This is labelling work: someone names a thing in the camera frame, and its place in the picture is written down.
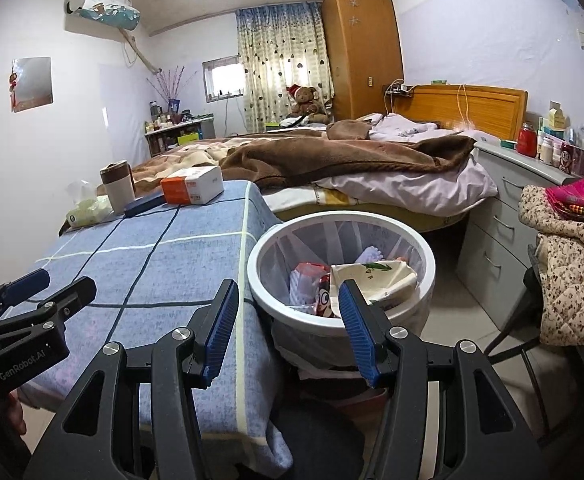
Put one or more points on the small white foam fruit net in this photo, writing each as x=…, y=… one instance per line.
x=371, y=256

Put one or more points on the grey bedside dresser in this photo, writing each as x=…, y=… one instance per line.
x=502, y=220

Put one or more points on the pink plaid cloth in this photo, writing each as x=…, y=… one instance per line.
x=579, y=205

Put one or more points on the red hanging knot ornament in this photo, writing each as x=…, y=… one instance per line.
x=13, y=87

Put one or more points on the crushed paper cup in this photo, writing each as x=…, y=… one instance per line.
x=377, y=282

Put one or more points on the red box with cartoon face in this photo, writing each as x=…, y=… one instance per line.
x=567, y=157

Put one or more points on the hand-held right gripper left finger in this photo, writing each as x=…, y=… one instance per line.
x=221, y=325

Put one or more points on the pale pink quilt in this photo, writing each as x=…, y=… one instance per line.
x=422, y=185

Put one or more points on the power strip with plugs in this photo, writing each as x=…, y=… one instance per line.
x=398, y=90

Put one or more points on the cluttered shelf desk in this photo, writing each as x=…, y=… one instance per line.
x=179, y=137

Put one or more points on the red jar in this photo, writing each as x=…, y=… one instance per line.
x=527, y=141

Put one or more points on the brown fleece blanket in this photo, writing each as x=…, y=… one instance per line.
x=322, y=157

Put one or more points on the large white foam fruit net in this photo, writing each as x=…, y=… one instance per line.
x=302, y=290

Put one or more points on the yellow tissue pack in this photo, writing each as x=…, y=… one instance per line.
x=89, y=212

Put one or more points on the white round trash bin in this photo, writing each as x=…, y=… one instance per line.
x=272, y=285

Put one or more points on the wooden wardrobe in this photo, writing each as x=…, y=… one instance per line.
x=362, y=55

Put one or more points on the vase of pink branches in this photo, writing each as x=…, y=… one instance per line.
x=171, y=85

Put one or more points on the white wrapped air conditioner pipe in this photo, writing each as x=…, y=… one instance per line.
x=139, y=52

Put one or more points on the dark blue case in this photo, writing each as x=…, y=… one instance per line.
x=144, y=205

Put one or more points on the silver wall mirror sheet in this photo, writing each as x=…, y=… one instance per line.
x=34, y=82

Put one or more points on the heart print curtain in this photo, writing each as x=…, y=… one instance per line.
x=282, y=65

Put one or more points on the teddy bear with red hat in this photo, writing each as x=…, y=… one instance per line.
x=307, y=105

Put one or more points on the dark red drink can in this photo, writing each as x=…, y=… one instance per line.
x=326, y=300

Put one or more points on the beige tumbler with brown band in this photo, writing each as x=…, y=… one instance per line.
x=118, y=190

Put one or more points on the small barred window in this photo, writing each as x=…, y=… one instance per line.
x=224, y=77

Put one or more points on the orange and white box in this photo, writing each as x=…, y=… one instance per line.
x=191, y=185

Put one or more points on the white medicine bottle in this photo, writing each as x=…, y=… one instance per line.
x=546, y=149

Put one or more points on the floral quilted garment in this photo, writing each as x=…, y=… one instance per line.
x=572, y=280

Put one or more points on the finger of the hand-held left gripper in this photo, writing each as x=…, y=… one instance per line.
x=74, y=295
x=24, y=285

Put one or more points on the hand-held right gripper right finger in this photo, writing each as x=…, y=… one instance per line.
x=357, y=330

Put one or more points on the wooden bed headboard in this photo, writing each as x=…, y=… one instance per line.
x=492, y=110

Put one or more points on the black chair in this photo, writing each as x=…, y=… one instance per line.
x=534, y=355

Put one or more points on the green flat box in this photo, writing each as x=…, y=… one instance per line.
x=273, y=125

